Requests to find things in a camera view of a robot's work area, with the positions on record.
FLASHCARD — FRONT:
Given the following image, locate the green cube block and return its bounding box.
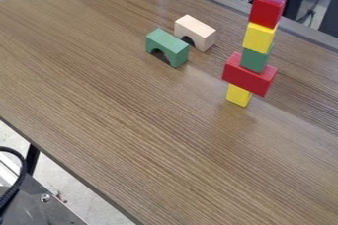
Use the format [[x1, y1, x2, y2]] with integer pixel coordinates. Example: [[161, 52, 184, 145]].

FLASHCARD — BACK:
[[238, 42, 277, 74]]

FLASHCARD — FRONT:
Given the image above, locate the yellow cube block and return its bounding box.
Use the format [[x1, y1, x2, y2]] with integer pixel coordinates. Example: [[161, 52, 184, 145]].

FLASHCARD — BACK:
[[241, 21, 281, 55]]

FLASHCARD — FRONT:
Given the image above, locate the red cube block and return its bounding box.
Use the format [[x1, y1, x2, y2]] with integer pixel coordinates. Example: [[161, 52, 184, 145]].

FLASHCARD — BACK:
[[248, 0, 290, 30]]

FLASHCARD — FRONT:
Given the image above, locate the green arch block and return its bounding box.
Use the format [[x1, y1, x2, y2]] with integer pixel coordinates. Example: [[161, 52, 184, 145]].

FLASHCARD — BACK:
[[144, 27, 192, 69]]

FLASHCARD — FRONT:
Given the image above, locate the yellow small block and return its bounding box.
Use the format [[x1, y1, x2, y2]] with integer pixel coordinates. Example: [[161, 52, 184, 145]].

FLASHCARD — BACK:
[[224, 83, 255, 108]]

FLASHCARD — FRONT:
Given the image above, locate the white arch block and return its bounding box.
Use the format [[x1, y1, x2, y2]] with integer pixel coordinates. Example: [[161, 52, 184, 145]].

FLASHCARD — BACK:
[[173, 14, 218, 53]]

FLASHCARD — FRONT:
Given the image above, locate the red flat block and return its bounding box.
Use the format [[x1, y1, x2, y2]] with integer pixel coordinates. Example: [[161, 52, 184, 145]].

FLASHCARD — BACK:
[[220, 51, 279, 98]]

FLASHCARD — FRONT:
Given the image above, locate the black metal base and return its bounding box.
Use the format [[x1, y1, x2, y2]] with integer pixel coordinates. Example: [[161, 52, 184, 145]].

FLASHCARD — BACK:
[[0, 146, 90, 225]]

